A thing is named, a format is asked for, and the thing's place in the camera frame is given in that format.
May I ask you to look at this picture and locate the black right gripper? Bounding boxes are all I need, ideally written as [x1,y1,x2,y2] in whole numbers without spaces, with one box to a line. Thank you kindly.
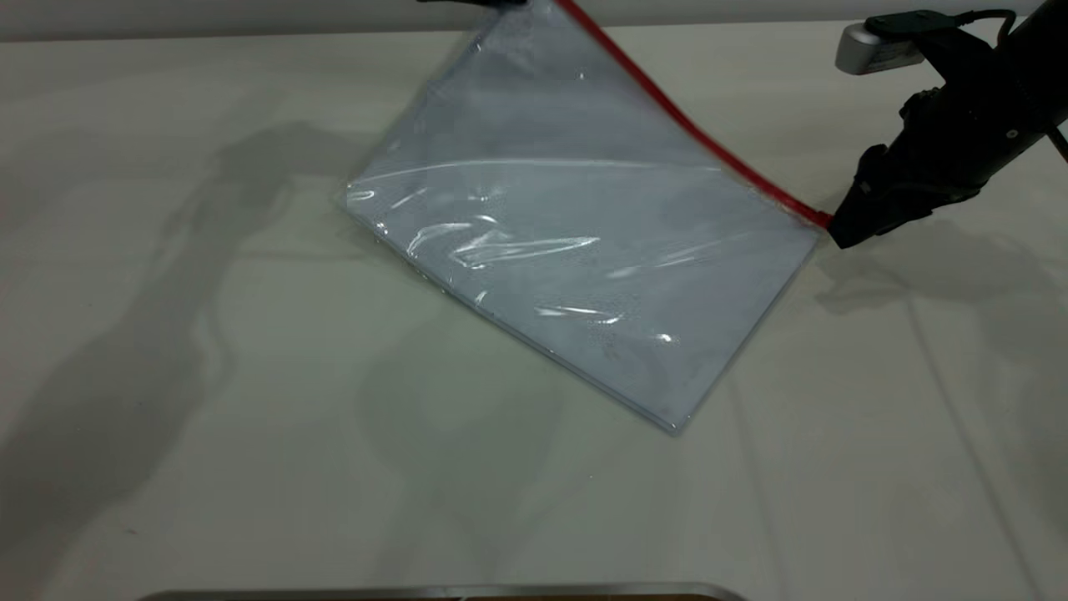
[828,0,1068,250]

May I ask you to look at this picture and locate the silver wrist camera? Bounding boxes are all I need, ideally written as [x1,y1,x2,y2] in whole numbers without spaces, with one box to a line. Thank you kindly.
[836,10,973,76]

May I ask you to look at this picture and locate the thin black camera cable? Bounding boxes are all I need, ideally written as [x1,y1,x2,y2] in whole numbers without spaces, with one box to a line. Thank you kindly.
[951,8,1019,38]

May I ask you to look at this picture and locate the clear plastic zipper bag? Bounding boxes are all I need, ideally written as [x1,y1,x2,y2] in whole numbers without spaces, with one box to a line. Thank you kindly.
[338,0,834,437]

